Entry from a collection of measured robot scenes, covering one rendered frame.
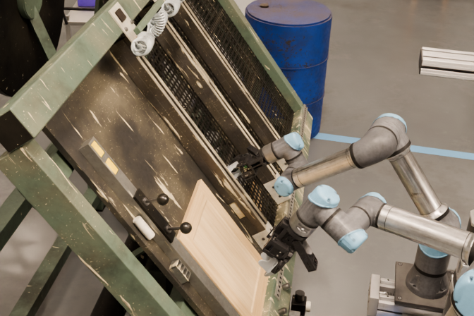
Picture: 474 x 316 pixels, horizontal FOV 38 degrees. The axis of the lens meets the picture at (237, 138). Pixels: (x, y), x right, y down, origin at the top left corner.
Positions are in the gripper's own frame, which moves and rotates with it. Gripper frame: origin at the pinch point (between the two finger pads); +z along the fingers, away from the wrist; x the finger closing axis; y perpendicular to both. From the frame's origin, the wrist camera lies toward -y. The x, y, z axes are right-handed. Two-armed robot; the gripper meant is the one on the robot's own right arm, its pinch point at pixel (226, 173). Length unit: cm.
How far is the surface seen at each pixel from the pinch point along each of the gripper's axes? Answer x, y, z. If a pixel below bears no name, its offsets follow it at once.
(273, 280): 38.2, 27.3, -2.3
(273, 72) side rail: 10, -122, 1
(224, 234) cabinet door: 9.2, 30.2, 0.6
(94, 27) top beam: -81, 28, -8
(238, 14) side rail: -29, -122, -1
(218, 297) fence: 12, 63, -2
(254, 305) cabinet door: 33, 45, 0
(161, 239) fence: -17, 65, 0
